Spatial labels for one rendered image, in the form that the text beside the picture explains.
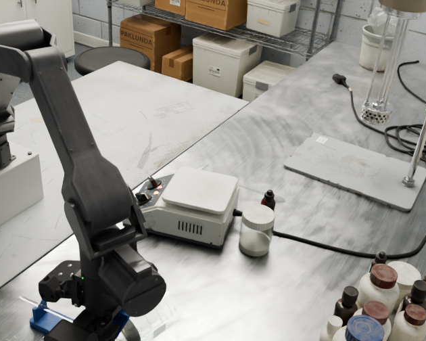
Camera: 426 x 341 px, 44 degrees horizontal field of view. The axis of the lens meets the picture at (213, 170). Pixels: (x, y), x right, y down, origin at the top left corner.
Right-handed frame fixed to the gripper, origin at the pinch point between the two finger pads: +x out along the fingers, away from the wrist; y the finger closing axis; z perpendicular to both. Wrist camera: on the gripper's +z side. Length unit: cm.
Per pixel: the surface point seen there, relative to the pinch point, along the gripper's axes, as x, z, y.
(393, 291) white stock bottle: -3.4, -35.1, -24.7
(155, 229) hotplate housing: 3.1, 7.7, -26.1
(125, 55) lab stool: 29, 101, -156
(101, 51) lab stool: 29, 113, -154
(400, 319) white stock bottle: -1.5, -37.1, -21.4
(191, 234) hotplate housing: 2.3, 0.7, -27.4
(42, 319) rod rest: 3.8, 11.6, 0.4
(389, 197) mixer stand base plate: 4, -30, -62
